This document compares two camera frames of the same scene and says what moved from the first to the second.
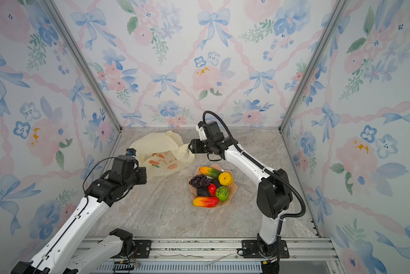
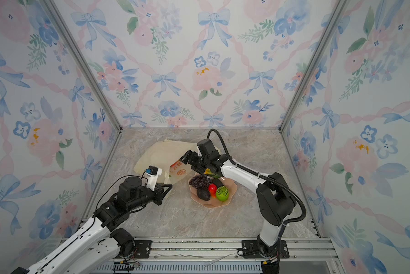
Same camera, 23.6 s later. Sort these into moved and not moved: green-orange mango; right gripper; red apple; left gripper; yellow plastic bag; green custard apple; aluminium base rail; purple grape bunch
Moved: left gripper; yellow plastic bag; right gripper
Not moved: green-orange mango; purple grape bunch; aluminium base rail; red apple; green custard apple
